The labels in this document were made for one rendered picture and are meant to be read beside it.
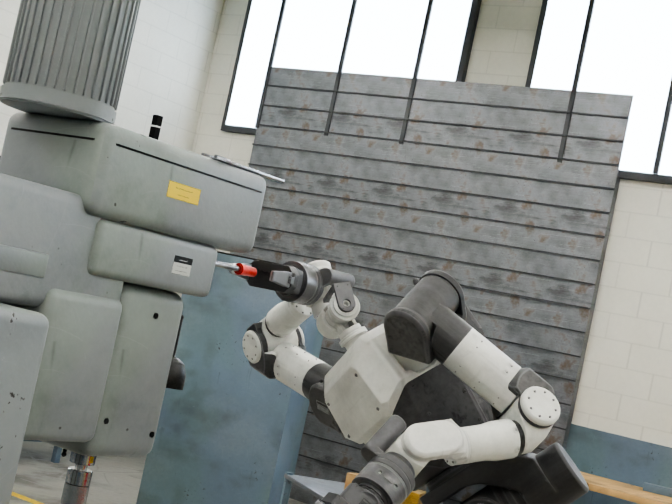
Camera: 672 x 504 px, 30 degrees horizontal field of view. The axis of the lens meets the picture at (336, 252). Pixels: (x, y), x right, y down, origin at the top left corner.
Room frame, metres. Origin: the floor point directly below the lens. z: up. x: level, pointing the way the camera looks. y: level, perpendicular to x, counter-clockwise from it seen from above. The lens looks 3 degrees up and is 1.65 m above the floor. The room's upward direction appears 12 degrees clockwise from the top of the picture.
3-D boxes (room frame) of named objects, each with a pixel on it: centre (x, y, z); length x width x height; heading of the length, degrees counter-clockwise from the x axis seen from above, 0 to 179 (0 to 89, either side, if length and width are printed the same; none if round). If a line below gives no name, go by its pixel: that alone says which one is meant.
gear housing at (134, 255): (2.34, 0.41, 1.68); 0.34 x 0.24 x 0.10; 146
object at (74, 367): (2.21, 0.50, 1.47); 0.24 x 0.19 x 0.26; 56
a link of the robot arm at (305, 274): (2.64, 0.09, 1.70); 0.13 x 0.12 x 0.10; 56
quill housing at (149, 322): (2.37, 0.39, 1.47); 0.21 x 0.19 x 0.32; 56
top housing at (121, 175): (2.36, 0.39, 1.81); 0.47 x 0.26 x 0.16; 146
